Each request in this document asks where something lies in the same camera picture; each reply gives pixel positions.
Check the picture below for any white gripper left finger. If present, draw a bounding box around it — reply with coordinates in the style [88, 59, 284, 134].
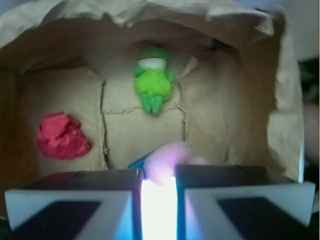
[4, 169, 143, 240]

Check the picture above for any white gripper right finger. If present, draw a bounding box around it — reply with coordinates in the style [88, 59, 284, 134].
[175, 165, 316, 240]

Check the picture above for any pink plush bunny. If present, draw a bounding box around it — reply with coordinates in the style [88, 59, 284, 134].
[141, 142, 209, 240]

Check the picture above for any blue rectangular block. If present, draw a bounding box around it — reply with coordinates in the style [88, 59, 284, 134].
[127, 152, 152, 170]

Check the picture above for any red crumpled paper ball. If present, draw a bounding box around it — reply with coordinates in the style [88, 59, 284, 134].
[36, 112, 91, 160]

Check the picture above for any brown paper bag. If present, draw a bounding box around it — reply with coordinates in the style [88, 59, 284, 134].
[0, 0, 306, 221]

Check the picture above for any green plush frog toy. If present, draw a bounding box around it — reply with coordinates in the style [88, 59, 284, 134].
[134, 45, 175, 115]

